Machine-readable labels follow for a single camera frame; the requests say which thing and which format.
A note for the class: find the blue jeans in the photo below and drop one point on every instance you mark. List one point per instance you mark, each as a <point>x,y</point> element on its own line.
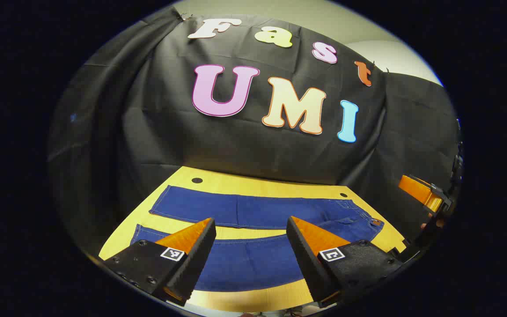
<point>258,211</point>

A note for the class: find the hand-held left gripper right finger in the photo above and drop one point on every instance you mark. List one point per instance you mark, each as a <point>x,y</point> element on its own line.
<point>306,259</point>

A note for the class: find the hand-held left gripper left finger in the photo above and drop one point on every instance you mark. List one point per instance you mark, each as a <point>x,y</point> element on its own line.
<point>196,259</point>

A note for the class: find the black backdrop cloth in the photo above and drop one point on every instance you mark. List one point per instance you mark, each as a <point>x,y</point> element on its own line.
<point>170,132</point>

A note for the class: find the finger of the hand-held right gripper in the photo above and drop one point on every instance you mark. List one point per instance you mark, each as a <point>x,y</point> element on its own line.
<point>418,189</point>

